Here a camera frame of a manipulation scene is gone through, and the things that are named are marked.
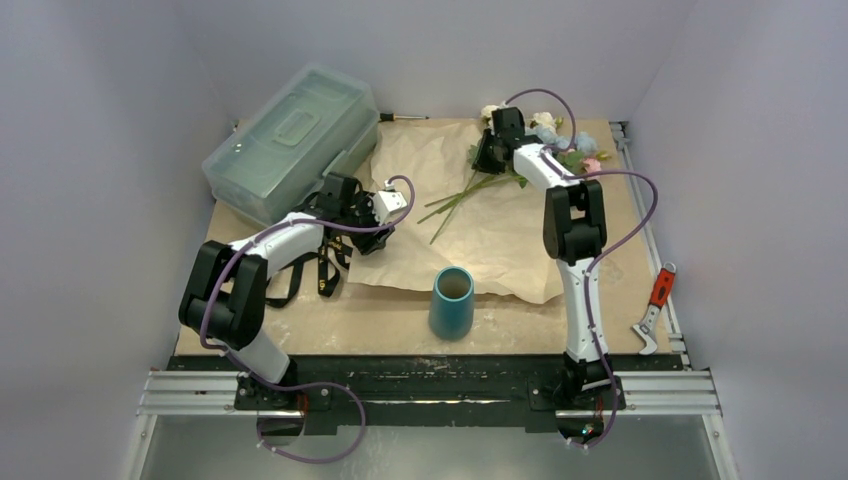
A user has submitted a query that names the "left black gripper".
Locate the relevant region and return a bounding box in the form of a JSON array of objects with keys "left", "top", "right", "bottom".
[{"left": 339, "top": 194, "right": 393, "bottom": 253}]

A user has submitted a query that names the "black gold lettered ribbon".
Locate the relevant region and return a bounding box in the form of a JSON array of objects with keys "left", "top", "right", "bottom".
[{"left": 265, "top": 236, "right": 353, "bottom": 309}]

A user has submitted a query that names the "orange beige wrapping paper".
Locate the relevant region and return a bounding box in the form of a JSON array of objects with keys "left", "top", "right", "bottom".
[{"left": 349, "top": 120, "right": 563, "bottom": 304}]

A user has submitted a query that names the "orange flower bouquet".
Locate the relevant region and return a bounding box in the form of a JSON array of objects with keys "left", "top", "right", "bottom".
[{"left": 418, "top": 111, "right": 610, "bottom": 245}]

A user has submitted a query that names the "translucent plastic storage box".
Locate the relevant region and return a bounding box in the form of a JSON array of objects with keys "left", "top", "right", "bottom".
[{"left": 202, "top": 65, "right": 379, "bottom": 226}]

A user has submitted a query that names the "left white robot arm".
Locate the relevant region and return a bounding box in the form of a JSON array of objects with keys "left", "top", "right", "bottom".
[{"left": 178, "top": 173, "right": 415, "bottom": 409}]

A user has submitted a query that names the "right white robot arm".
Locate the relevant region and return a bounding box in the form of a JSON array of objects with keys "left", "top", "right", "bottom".
[{"left": 472, "top": 107, "right": 614, "bottom": 407}]

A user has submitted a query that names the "teal ceramic vase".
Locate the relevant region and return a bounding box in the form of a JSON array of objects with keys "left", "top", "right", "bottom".
[{"left": 428, "top": 266, "right": 475, "bottom": 341}]

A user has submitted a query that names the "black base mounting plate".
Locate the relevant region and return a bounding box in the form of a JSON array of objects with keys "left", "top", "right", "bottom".
[{"left": 165, "top": 354, "right": 631, "bottom": 437}]

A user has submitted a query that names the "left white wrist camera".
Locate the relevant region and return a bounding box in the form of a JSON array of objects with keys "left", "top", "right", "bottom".
[{"left": 372, "top": 187, "right": 408, "bottom": 224}]

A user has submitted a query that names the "orange handled wrench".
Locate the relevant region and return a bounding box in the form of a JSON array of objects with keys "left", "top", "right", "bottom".
[{"left": 632, "top": 262, "right": 677, "bottom": 356}]

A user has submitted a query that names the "aluminium frame rail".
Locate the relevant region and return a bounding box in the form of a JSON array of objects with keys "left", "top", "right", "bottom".
[{"left": 123, "top": 371, "right": 739, "bottom": 479}]

